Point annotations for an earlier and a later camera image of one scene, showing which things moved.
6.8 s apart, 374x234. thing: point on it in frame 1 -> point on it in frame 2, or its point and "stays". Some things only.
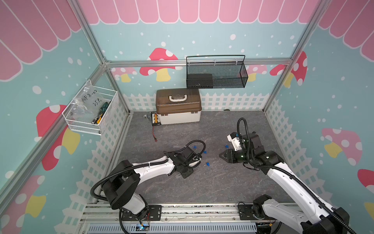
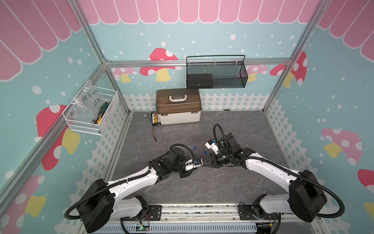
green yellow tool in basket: x=103 y=108 stays
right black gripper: x=230 y=158 -> x=213 y=158
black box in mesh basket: x=199 y=81 stays
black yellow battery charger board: x=155 y=119 stays
